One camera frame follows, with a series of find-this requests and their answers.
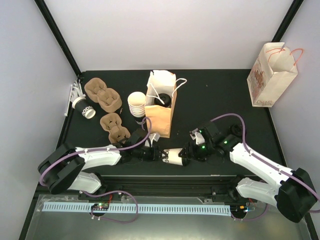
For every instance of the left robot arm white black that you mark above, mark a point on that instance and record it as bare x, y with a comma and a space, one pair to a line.
65, 169

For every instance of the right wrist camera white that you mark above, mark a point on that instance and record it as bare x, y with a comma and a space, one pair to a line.
197, 137

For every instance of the white slotted cable duct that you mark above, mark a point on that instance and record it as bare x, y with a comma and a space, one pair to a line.
131, 208

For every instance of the right controller board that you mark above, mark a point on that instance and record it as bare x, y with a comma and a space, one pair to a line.
242, 208

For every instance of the pulp cup carrier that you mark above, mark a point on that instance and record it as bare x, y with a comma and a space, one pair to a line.
112, 123
109, 100
93, 87

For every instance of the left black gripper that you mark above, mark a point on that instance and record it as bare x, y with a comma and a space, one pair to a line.
155, 154

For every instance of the rear pulp cup carrier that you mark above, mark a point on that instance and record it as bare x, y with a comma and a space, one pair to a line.
93, 87

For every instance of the black frame post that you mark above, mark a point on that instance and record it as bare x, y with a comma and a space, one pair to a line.
49, 19
285, 23

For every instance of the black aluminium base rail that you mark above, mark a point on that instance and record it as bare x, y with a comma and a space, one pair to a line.
167, 186

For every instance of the brown paper bag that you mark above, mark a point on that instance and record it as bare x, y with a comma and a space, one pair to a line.
161, 82

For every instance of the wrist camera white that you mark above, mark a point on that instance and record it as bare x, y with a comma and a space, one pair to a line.
154, 137
197, 137

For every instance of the stack of paper cups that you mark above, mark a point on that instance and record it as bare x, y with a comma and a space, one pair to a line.
136, 102

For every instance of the bundle of white stirrers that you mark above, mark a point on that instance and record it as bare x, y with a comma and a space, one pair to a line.
75, 95

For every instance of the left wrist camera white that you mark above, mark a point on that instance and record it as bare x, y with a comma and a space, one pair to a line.
154, 137

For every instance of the spare black cup lids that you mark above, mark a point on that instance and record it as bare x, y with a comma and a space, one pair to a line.
236, 130

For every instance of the right black frame post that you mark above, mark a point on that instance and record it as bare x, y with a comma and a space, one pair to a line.
285, 23

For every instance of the left black frame post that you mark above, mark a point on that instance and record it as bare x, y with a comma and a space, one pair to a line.
49, 19

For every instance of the left controller board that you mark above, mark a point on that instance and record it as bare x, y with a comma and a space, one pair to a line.
99, 207

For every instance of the white printed paper bag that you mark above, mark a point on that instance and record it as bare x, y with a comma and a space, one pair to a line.
273, 71

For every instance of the controller board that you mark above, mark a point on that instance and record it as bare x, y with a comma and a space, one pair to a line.
99, 207
242, 208

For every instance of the cup holding white stirrers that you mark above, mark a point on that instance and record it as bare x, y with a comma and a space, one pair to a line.
81, 105

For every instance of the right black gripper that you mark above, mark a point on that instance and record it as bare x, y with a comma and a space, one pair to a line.
191, 151

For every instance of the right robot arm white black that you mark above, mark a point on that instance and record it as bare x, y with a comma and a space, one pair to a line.
290, 191

